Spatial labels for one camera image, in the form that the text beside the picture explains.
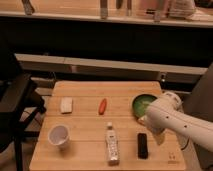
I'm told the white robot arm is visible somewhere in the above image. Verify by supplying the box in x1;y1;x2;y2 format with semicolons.
132;91;213;152

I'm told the white sponge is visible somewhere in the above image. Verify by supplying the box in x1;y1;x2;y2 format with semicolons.
60;97;73;114

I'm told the black cable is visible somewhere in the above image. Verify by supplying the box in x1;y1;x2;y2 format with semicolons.
181;138;190;151

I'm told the orange carrot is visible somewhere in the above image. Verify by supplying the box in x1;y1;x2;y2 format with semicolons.
98;99;107;115

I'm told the clear plastic bottle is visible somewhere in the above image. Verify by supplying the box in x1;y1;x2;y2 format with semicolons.
106;122;119;166

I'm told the black side table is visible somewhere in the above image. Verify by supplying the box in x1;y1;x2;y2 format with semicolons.
0;74;46;171

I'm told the white paper cup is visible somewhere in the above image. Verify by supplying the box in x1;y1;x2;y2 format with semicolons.
48;125;70;149

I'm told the green plate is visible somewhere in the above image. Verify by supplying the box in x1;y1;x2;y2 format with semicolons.
132;94;157;119

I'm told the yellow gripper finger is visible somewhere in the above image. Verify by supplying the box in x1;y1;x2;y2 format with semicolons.
155;132;165;145
137;116;145;125

